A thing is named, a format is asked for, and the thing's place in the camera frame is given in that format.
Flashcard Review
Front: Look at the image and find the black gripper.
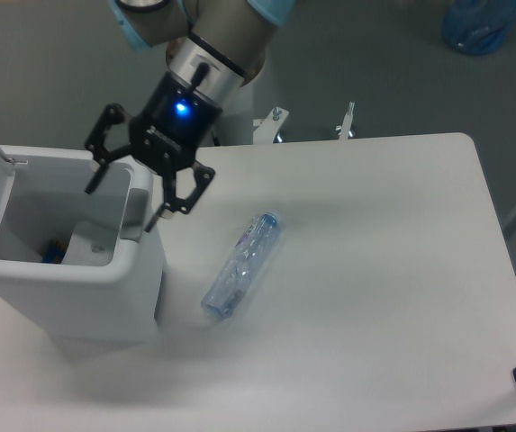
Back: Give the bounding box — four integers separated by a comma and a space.
84, 72, 222, 232

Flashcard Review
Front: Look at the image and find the white paper wrapper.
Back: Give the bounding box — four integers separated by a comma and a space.
61, 220, 117, 266

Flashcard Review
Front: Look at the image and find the clear plastic water bottle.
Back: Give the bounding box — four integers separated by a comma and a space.
201, 211, 281, 321

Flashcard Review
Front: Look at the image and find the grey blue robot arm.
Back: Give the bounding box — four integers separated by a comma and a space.
85, 1, 294, 231

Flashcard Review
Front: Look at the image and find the white open trash can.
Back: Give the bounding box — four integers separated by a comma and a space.
0, 145, 166, 343

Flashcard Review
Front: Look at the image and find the blue orange trash item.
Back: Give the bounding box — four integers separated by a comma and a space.
41, 239, 67, 264

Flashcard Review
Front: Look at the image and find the blue plastic bag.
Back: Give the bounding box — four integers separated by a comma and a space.
440, 0, 516, 56

